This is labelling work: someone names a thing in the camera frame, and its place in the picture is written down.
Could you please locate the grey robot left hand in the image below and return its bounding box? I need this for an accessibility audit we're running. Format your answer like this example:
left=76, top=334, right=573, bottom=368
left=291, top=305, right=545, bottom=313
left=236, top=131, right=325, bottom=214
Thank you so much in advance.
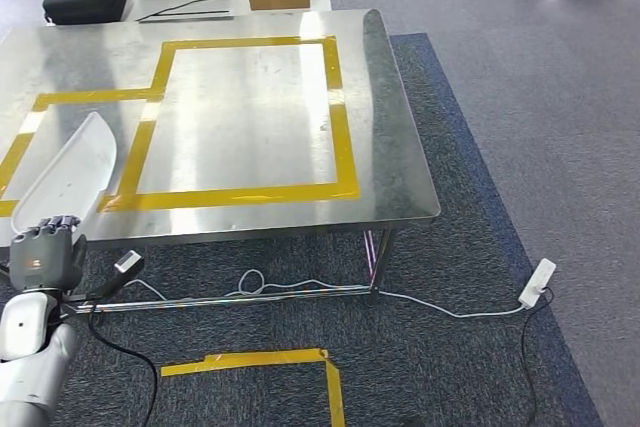
left=8, top=215, right=89, bottom=294

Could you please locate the white curved plastic part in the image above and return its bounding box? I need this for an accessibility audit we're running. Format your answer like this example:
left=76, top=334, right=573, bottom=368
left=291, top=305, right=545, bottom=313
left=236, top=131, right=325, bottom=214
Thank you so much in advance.
left=11, top=111, right=118, bottom=236

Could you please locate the stainless steel workbench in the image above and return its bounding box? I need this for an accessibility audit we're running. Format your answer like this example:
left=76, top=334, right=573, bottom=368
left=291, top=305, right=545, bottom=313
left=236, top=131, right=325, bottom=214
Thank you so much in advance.
left=0, top=8, right=442, bottom=317

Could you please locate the white power strip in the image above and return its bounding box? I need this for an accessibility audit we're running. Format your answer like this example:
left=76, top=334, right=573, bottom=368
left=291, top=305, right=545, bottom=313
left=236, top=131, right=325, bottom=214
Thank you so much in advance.
left=518, top=258, right=557, bottom=311

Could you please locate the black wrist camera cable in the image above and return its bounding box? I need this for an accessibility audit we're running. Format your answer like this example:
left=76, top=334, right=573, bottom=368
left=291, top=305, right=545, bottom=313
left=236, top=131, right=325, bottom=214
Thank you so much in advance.
left=87, top=304, right=159, bottom=427

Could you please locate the white power cable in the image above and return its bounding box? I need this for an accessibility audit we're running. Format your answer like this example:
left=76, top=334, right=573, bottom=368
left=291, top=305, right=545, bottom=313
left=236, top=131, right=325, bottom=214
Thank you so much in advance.
left=122, top=269, right=526, bottom=319

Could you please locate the black power cable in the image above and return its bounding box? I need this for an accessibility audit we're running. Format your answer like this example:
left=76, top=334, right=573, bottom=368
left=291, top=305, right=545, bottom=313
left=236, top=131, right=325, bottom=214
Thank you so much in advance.
left=519, top=286, right=555, bottom=427

